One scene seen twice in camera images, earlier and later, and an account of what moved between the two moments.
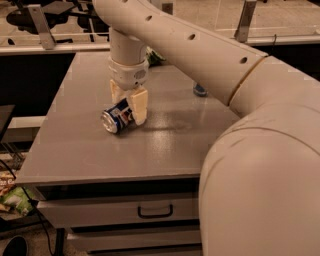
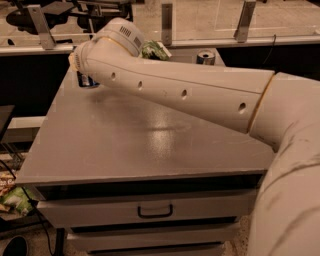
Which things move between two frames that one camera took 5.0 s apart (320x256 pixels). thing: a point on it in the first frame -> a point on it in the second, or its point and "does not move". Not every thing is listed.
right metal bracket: x=241 y=33 does not move
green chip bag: x=153 y=58 does not move
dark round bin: x=17 y=246 does not move
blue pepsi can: x=118 y=118 -> x=86 y=81
